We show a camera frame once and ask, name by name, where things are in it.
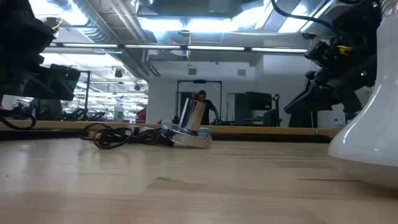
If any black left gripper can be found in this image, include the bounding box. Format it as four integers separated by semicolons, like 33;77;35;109
23;63;81;101

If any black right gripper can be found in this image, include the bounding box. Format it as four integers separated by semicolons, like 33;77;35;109
284;39;355;113

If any white reflector lightbulb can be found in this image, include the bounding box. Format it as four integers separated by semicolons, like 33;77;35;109
328;0;398;170

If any black lamp power cord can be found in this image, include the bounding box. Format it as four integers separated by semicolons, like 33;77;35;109
79;123;175;150

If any black upright panel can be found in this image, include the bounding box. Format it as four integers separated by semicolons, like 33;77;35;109
288;110;318;128

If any black monitor cart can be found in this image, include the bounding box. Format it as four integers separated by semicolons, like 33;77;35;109
234;91;282;127

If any person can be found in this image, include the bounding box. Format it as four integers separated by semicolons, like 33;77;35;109
191;90;220;126

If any long ceiling light bar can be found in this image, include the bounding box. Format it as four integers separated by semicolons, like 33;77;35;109
40;42;308;54

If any black camera rig frame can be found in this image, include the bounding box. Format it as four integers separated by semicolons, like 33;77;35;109
74;70;93;121

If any black left arm base cable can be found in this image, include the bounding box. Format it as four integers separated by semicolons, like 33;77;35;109
0;108;37;131

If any black gantry frame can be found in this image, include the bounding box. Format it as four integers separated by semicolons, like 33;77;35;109
176;80;223;125

